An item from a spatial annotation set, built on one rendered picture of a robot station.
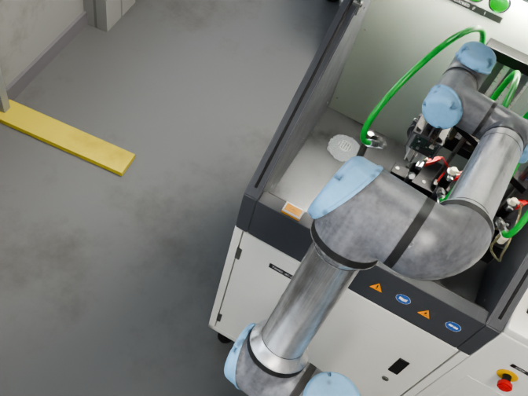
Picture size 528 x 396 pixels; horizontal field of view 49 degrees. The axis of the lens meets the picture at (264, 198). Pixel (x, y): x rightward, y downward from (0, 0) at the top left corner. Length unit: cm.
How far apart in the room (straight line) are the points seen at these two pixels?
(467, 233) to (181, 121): 216
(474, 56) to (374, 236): 52
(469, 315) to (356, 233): 71
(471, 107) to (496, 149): 13
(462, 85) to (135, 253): 162
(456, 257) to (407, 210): 9
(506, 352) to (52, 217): 178
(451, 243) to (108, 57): 253
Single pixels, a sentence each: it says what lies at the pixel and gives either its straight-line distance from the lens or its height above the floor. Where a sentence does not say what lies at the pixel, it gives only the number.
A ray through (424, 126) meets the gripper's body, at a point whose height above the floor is 124.
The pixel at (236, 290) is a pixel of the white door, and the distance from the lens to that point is 187.
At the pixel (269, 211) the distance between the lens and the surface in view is 146.
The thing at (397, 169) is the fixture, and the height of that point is 98.
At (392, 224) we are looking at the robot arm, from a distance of 80.
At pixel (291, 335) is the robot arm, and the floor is 122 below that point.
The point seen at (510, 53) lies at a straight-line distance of 158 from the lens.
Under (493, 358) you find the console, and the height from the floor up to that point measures 84.
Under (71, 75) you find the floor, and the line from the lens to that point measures 305.
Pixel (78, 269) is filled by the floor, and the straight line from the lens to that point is 241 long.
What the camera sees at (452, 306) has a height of 95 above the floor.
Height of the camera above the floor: 213
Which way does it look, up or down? 54 degrees down
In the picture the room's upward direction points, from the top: 18 degrees clockwise
